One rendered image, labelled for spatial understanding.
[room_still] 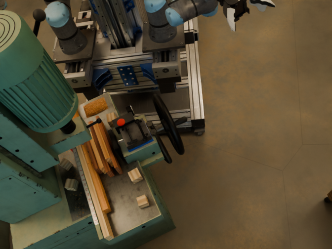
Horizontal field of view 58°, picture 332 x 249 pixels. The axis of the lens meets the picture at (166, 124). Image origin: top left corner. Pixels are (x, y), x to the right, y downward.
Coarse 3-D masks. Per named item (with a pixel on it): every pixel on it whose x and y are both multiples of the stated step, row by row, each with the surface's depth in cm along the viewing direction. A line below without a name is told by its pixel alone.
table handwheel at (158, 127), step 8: (152, 96) 127; (160, 104) 118; (160, 112) 139; (168, 112) 116; (160, 120) 142; (168, 120) 115; (160, 128) 127; (168, 128) 127; (176, 128) 116; (168, 136) 140; (176, 136) 116; (176, 144) 119; (184, 152) 126
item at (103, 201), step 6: (78, 114) 127; (84, 144) 115; (90, 168) 110; (96, 174) 108; (96, 180) 107; (96, 186) 106; (102, 186) 108; (102, 192) 104; (102, 198) 103; (102, 204) 102; (108, 204) 105; (108, 210) 103
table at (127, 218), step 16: (80, 112) 129; (112, 112) 126; (112, 128) 122; (112, 144) 118; (144, 160) 116; (160, 160) 117; (128, 176) 110; (144, 176) 109; (112, 192) 108; (128, 192) 107; (144, 192) 106; (112, 208) 105; (128, 208) 104; (144, 208) 103; (112, 224) 102; (128, 224) 101; (144, 224) 102; (112, 240) 101
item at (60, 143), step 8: (80, 120) 105; (80, 128) 104; (88, 128) 111; (48, 136) 104; (56, 136) 103; (64, 136) 103; (72, 136) 103; (80, 136) 105; (88, 136) 107; (48, 144) 102; (56, 144) 103; (64, 144) 104; (72, 144) 106; (80, 144) 108; (56, 152) 106
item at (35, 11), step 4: (36, 12) 82; (40, 12) 82; (44, 12) 83; (36, 16) 82; (40, 16) 82; (44, 16) 83; (36, 20) 83; (40, 20) 83; (36, 24) 84; (36, 28) 85; (36, 32) 86; (36, 36) 87
